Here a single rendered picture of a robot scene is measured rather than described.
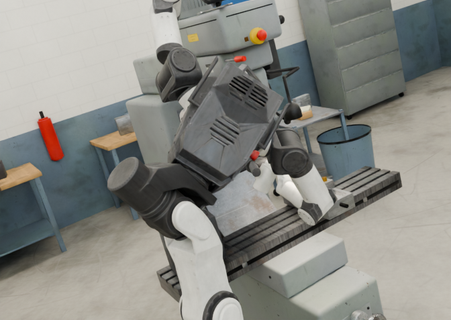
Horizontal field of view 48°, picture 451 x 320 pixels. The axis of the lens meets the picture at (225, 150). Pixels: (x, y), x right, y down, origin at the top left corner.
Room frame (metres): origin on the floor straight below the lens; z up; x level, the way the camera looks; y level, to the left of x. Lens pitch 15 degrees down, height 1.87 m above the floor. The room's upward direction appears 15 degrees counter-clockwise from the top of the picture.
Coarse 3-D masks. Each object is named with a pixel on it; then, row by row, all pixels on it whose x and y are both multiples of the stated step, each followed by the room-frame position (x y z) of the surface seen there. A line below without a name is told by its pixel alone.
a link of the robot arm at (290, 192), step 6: (288, 186) 1.76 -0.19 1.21; (294, 186) 1.76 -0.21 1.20; (282, 192) 1.77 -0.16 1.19; (288, 192) 1.75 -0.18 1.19; (294, 192) 1.74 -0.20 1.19; (288, 198) 1.75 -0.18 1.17; (294, 198) 1.72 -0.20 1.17; (300, 198) 1.71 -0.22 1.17; (294, 204) 1.73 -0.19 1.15; (300, 204) 1.70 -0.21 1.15; (330, 204) 1.64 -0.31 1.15; (324, 210) 1.63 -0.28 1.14
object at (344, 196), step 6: (336, 192) 2.10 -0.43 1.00; (342, 192) 2.08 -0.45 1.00; (348, 192) 2.06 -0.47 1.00; (342, 198) 2.02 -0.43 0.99; (348, 198) 2.03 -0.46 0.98; (288, 204) 2.27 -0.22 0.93; (336, 204) 2.01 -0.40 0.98; (348, 204) 2.03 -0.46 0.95; (354, 204) 2.04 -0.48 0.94; (330, 210) 1.99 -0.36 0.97; (336, 210) 2.00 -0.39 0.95; (342, 210) 2.02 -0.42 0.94; (324, 216) 2.01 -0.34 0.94; (330, 216) 1.99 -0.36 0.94; (336, 216) 2.00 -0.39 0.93
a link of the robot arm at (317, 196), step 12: (312, 168) 1.57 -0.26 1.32; (300, 180) 1.56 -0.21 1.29; (312, 180) 1.56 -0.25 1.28; (300, 192) 1.60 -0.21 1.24; (312, 192) 1.57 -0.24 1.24; (324, 192) 1.59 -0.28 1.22; (312, 204) 1.59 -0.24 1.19; (324, 204) 1.59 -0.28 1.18; (300, 216) 1.66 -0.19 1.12; (312, 216) 1.60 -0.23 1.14
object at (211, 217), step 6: (204, 210) 1.98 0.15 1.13; (210, 216) 1.92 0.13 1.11; (216, 222) 1.92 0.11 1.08; (216, 228) 1.91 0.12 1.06; (162, 240) 1.93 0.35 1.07; (222, 246) 1.92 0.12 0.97; (168, 252) 1.88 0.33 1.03; (168, 258) 1.92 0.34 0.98; (174, 264) 1.85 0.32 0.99; (174, 270) 1.87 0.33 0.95
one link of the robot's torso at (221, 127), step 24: (240, 72) 1.47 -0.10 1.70; (192, 96) 1.49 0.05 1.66; (216, 96) 1.42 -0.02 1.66; (240, 96) 1.43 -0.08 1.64; (264, 96) 1.45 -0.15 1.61; (192, 120) 1.39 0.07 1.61; (216, 120) 1.40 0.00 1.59; (240, 120) 1.40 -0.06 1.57; (264, 120) 1.41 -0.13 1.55; (192, 144) 1.37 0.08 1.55; (216, 144) 1.37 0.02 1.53; (240, 144) 1.38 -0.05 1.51; (264, 144) 1.46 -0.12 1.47; (192, 168) 1.41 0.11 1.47; (216, 168) 1.35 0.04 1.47; (240, 168) 1.43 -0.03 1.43
